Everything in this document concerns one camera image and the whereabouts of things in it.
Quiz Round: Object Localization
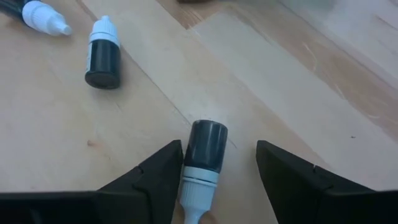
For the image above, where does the small white-capped dropper bottle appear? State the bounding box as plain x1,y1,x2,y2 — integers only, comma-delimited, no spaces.
178,119,229,224
0,0,73,37
84,15,121,90

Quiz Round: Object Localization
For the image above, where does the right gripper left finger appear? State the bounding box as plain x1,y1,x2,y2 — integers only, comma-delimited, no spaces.
0,139,185,224

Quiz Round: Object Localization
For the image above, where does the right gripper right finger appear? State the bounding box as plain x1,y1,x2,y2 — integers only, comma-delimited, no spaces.
255,139,398,224

